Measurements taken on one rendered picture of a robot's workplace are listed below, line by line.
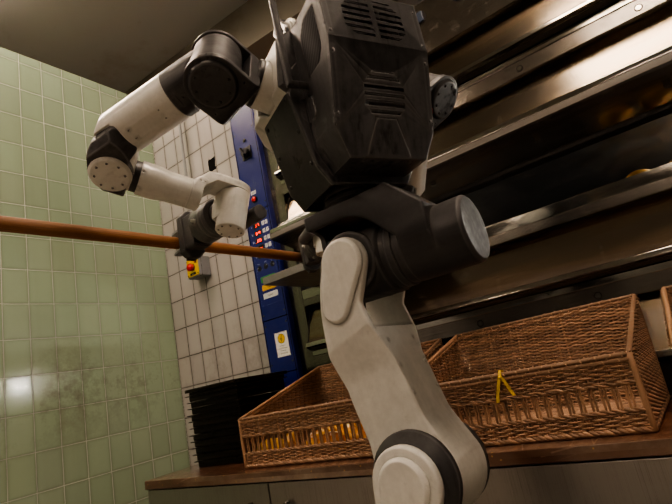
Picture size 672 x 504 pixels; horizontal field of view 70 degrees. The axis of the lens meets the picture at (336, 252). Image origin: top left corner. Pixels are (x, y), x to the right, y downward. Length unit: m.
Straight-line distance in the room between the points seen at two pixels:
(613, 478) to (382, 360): 0.52
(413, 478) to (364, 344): 0.21
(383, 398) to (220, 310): 1.73
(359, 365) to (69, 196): 2.09
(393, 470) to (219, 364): 1.79
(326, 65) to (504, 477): 0.88
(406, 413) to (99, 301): 1.98
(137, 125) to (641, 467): 1.10
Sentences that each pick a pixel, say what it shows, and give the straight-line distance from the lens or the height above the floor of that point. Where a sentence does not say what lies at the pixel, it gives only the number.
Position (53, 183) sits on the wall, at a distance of 2.68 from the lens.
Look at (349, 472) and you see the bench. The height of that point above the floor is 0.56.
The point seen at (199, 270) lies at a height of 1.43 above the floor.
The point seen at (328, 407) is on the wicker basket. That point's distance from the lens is 1.42.
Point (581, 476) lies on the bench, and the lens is 1.13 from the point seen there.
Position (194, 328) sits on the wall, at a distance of 2.62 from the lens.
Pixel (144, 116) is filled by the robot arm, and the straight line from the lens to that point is 0.96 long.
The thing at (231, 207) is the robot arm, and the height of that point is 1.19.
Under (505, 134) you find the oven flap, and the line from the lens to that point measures 1.60.
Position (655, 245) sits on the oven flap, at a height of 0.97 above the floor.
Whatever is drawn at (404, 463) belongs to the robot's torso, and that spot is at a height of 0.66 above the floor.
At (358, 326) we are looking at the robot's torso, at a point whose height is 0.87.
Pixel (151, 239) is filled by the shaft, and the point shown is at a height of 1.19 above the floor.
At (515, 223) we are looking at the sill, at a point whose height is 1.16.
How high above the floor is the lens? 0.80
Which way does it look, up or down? 14 degrees up
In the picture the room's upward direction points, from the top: 12 degrees counter-clockwise
